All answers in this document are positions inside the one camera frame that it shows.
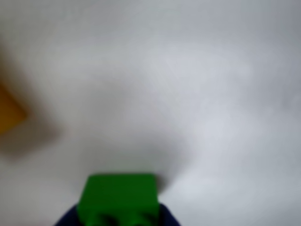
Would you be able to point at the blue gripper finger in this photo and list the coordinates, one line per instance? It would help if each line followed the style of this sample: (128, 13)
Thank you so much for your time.
(68, 219)

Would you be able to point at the yellow 2x4 brick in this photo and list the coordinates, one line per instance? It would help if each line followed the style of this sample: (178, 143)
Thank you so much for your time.
(9, 113)

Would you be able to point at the green 2x2 brick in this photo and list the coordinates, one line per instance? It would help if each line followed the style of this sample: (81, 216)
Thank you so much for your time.
(120, 195)

